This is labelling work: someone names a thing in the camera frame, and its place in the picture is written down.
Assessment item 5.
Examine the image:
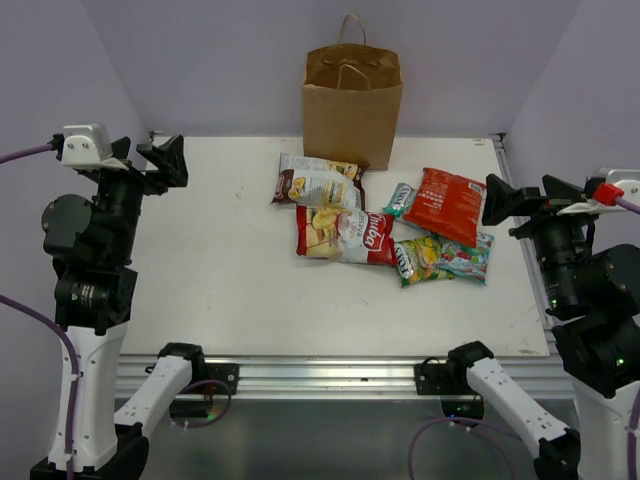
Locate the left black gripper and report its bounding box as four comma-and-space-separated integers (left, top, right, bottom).
90, 132, 186, 261

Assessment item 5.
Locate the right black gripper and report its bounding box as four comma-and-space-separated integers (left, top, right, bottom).
481, 170, 604, 308

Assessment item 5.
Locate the red orange snack bag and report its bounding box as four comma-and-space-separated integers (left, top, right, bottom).
403, 167, 486, 247

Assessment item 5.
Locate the brown white chips bag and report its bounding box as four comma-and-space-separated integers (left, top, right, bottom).
271, 153, 366, 209

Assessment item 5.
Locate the red cassava chips bag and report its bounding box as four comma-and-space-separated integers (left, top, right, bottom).
296, 205, 397, 266

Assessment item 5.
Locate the brown paper bag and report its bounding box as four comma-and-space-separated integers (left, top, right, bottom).
301, 13, 404, 170

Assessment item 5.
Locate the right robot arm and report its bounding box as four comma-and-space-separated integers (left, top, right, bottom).
414, 168, 639, 479

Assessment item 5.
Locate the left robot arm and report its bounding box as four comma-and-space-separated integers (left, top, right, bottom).
30, 126, 235, 479

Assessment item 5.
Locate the teal red Fox's candy bag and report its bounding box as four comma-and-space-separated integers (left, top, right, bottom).
437, 232, 494, 285

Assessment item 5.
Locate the mint green Fox's candy bag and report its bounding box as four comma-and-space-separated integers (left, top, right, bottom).
383, 182, 417, 220

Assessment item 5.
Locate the yellow green Fox's candy bag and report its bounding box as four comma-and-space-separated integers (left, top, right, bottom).
394, 235, 453, 288

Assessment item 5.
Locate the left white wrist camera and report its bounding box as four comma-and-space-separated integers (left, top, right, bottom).
60, 123, 128, 171

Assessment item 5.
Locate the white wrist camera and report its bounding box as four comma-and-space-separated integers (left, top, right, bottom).
571, 167, 639, 215
60, 123, 128, 171

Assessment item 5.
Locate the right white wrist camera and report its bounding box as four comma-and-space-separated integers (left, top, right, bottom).
571, 167, 639, 215

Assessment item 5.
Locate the aluminium right side rail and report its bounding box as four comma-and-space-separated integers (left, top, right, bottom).
490, 134, 558, 362

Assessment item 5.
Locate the aluminium rail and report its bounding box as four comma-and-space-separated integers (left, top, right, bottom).
490, 134, 558, 362
114, 354, 584, 401

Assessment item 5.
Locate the aluminium front rail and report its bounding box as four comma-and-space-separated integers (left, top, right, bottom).
114, 354, 584, 401

